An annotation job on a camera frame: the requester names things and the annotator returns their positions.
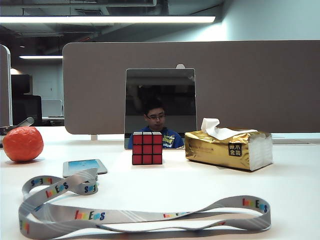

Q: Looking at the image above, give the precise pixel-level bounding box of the white-framed standing mirror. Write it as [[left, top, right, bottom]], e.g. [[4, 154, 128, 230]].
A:
[[123, 67, 198, 150]]

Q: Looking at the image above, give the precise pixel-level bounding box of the grey printed lanyard strap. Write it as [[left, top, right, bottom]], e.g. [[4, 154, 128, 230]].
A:
[[18, 167, 272, 240]]

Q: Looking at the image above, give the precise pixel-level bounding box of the black monitor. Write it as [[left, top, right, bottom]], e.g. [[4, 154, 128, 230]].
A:
[[11, 94, 43, 127]]

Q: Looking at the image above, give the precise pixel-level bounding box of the orange mandarin fruit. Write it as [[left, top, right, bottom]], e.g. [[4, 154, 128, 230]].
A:
[[2, 126, 45, 163]]

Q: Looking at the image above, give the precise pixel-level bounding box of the grey flat divider base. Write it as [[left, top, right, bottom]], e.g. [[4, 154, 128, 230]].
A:
[[271, 138, 311, 146]]

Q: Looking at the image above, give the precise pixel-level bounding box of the long ceiling light strip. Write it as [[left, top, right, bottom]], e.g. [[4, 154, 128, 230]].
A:
[[0, 15, 216, 24]]

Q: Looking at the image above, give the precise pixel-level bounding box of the gold tissue pack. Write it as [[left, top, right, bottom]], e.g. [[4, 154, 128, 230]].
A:
[[184, 128, 273, 172]]

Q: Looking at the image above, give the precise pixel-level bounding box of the short ceiling light strip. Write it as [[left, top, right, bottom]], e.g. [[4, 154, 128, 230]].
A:
[[18, 55, 64, 60]]

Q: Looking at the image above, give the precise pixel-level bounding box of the grey metal bar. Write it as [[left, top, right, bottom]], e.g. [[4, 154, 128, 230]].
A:
[[0, 116, 35, 136]]

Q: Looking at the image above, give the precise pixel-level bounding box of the brown white-edged divider panel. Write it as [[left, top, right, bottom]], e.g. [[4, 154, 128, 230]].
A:
[[0, 43, 13, 128]]

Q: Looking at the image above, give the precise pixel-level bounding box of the brown desk divider panel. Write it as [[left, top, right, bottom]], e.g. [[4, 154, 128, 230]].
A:
[[62, 39, 320, 135]]

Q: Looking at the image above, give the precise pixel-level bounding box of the Rubik's cube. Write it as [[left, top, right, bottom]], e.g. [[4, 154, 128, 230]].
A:
[[131, 131, 164, 166]]

